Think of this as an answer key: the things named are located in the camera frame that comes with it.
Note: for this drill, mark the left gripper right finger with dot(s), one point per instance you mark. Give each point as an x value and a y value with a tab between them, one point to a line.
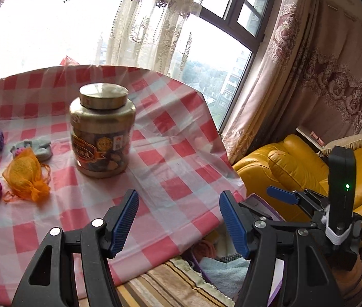
307	279

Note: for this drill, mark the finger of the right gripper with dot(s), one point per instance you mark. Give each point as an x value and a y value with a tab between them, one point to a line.
262	206
282	195

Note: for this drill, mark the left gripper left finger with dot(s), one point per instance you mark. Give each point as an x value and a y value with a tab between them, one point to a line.
49	279

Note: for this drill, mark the orange mesh pouch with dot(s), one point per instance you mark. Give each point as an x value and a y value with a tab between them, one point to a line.
27	178

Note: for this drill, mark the grey pig plush sock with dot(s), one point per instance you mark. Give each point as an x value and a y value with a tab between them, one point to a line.
41	147

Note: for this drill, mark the salmon pink cloth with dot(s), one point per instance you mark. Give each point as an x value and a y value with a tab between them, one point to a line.
203	249

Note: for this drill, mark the person right hand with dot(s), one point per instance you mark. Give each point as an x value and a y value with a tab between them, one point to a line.
350	283

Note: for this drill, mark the white purple storage box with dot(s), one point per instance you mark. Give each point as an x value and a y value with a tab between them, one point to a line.
277	277

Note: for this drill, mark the yellow leather armchair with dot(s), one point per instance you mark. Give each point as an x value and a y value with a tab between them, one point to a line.
312	172

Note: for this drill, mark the beige cushion on armchair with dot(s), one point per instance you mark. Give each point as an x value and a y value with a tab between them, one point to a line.
353	142

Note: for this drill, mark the red white checkered tablecloth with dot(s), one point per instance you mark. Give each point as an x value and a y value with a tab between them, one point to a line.
173	158

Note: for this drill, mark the pink patterned curtain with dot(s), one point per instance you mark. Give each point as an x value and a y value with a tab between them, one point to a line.
310	75

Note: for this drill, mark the gold lidded snack jar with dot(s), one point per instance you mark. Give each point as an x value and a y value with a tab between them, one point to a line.
102	120

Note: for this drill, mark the lace sheer curtain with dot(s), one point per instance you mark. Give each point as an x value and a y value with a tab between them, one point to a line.
151	34

